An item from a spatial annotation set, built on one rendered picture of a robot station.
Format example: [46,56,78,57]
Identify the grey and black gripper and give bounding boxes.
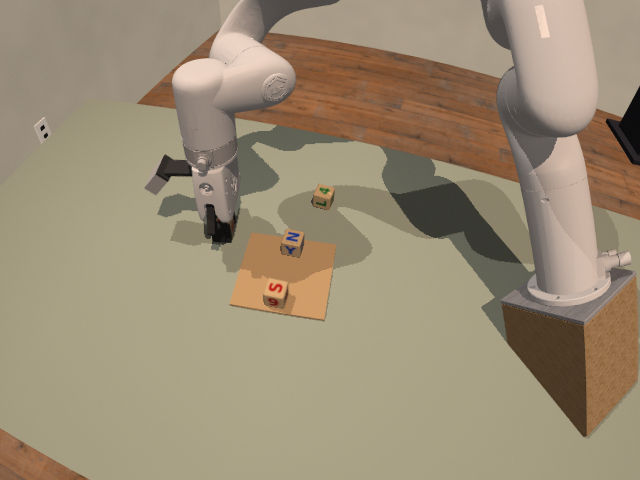
[186,148,241,243]

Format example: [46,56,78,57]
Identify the orange flat mat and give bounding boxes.
[229,233,336,321]

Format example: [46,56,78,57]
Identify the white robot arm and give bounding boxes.
[172,0,631,307]

